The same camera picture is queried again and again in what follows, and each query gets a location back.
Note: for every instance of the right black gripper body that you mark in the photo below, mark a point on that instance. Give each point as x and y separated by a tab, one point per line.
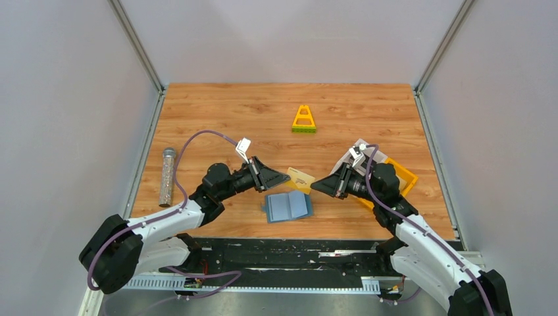
342	182

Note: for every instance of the blue card holder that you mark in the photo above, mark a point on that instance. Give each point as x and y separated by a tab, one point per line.
288	206

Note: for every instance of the gold credit card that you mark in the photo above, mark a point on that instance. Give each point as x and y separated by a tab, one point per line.
299	180

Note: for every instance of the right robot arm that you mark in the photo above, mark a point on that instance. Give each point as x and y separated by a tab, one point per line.
415	250

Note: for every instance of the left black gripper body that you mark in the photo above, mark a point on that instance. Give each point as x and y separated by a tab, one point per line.
257	174

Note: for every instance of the yellow plastic bin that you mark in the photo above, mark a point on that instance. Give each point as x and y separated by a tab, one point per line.
407	179

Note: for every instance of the yellow green toy block stand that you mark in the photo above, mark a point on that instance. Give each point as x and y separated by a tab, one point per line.
304	121

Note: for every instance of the white plastic bin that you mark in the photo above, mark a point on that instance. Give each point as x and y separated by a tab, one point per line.
347	157

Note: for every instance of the clear glitter tube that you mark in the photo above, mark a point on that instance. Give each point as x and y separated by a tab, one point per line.
167	172

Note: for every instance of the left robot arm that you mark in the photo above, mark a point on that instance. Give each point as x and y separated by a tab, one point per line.
122	248

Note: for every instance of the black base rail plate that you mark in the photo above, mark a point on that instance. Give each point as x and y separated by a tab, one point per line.
298	264

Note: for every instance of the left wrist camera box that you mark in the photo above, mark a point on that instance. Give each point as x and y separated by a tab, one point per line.
241	149

